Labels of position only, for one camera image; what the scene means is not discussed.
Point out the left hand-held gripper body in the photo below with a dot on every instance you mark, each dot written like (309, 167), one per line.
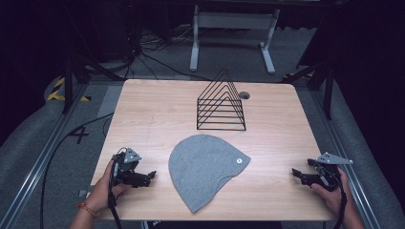
(127, 168)

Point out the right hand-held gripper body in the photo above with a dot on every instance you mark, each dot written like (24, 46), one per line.
(324, 173)

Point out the grey beanie hat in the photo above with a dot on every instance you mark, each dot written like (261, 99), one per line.
(203, 171)

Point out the person's right hand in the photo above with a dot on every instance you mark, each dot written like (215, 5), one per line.
(332, 197)

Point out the person's left hand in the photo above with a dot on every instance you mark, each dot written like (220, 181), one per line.
(102, 191)

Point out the black tripod stand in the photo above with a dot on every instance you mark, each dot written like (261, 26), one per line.
(81, 68)
(318, 79)

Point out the yellow black floor tape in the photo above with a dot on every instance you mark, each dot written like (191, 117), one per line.
(62, 92)

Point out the aluminium floor rail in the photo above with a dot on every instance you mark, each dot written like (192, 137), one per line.
(344, 152)
(41, 159)

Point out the white metal table frame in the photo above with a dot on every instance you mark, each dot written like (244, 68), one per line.
(234, 30)

